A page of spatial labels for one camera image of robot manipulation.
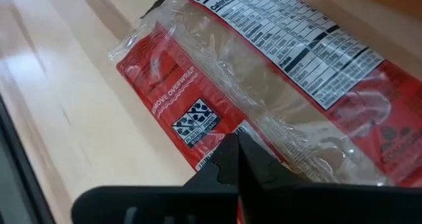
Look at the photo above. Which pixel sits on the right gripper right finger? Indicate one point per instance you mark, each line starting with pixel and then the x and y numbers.
pixel 296 204

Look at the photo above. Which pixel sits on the red popcorn bag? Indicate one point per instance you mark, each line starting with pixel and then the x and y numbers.
pixel 184 85

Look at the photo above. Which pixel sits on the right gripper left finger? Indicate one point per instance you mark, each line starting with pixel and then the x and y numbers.
pixel 198 201

